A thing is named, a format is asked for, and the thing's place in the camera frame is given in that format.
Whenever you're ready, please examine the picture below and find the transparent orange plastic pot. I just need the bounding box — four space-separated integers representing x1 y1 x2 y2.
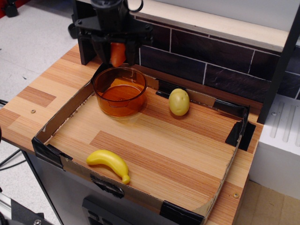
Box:
92 67 147 117

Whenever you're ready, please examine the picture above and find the cardboard fence with black tape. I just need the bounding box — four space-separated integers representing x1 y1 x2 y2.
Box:
31 60 256 225

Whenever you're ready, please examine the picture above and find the black metal bracket with screw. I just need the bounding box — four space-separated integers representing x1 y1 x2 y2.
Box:
0 193 51 225

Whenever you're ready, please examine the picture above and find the black caster wheel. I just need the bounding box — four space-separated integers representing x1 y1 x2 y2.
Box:
67 23 77 39

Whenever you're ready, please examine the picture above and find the yellow toy banana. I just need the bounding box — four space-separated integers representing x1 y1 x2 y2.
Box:
86 150 130 184

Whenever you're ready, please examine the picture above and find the black cable on floor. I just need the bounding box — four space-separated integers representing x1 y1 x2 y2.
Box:
0 99 23 171

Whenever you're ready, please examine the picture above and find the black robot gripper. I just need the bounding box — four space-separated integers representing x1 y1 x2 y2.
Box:
75 0 153 66

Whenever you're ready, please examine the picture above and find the dark brick-pattern backsplash shelf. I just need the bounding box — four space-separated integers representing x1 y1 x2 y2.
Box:
72 0 300 124

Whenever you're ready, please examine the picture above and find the yellow toy potato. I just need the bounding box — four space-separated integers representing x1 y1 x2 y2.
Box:
168 89 190 116

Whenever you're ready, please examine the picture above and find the orange toy carrot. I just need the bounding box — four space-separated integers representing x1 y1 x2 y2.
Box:
110 43 126 67

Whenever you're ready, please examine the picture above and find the white grooved side block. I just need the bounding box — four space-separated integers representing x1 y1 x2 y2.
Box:
249 95 300 199

